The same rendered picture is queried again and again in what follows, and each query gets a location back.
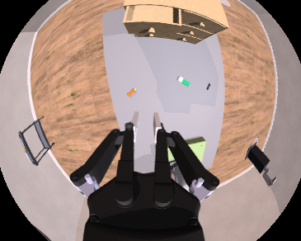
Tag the small wooden chest of drawers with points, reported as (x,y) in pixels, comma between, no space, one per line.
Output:
(211,9)

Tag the white and green eraser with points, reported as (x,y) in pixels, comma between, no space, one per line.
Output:
(182,80)

